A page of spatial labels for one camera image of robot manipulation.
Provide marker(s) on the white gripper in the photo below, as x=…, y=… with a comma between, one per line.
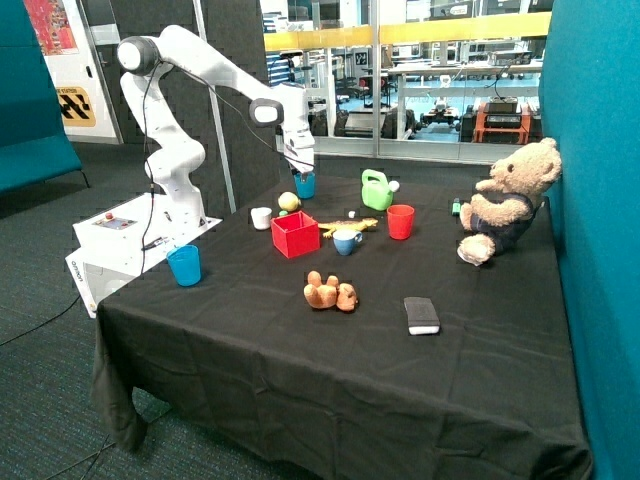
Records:
x=298, y=149

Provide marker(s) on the yellow tennis ball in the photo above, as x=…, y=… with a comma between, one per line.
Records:
x=289, y=202

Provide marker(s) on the yellow toy lizard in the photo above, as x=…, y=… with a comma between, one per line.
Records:
x=330, y=228

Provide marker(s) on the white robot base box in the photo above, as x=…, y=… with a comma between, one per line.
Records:
x=120, y=243

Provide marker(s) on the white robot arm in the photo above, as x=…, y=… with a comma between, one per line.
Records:
x=145, y=59

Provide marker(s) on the red square pot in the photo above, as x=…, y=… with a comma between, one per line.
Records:
x=295, y=234

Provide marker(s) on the blue cup at back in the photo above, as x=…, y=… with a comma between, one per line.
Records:
x=305, y=190

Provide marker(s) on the blue cup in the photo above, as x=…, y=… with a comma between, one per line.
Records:
x=184, y=263
x=305, y=190

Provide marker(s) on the white cup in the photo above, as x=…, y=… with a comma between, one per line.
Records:
x=261, y=218

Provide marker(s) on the green watering can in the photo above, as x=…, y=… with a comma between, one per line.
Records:
x=377, y=190

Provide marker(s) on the red plastic cup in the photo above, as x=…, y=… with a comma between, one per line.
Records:
x=400, y=218

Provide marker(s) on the small orange teddy bear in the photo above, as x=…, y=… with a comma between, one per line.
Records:
x=331, y=293

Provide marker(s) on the blue cup at front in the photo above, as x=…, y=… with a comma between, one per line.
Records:
x=184, y=263

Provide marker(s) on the black tablecloth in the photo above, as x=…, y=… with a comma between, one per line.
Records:
x=353, y=395

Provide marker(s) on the black white board eraser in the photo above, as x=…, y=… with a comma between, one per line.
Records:
x=422, y=317

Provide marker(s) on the large beige teddy bear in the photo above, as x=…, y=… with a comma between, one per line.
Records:
x=506, y=203

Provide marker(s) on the teal sofa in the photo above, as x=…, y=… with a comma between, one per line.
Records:
x=34, y=145

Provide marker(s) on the blue mug with handle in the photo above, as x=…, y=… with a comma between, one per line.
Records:
x=345, y=240

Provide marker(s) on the teal partition wall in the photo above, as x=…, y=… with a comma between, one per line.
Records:
x=590, y=104

